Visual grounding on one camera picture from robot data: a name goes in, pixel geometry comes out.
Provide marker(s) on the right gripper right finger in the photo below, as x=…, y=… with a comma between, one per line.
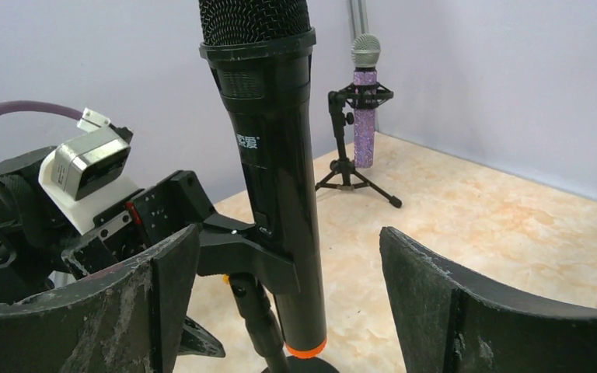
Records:
x=450, y=318

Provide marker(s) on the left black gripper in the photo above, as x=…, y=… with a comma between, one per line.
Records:
x=36, y=239

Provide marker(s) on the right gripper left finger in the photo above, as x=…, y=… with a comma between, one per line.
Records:
x=128, y=317

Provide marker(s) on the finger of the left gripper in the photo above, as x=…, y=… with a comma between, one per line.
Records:
x=196, y=340

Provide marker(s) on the black round-base mic stand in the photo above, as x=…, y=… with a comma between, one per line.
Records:
x=278, y=294

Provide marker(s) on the tripod stand with shock mount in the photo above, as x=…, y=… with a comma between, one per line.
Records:
x=344, y=175

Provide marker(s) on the purple glitter microphone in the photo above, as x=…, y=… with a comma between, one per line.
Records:
x=365, y=52

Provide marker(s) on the black microphone orange end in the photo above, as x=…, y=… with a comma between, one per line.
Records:
x=260, y=55

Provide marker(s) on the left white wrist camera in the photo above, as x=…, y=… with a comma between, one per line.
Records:
x=84, y=176

